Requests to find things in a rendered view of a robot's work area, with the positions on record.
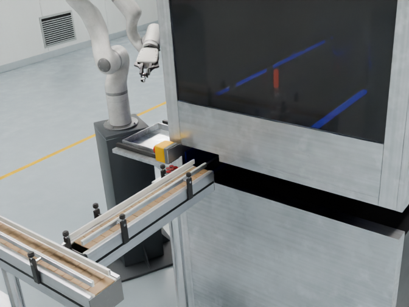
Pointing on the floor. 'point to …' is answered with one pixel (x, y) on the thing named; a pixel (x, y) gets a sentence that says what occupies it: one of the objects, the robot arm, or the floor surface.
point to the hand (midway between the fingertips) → (144, 72)
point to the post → (168, 58)
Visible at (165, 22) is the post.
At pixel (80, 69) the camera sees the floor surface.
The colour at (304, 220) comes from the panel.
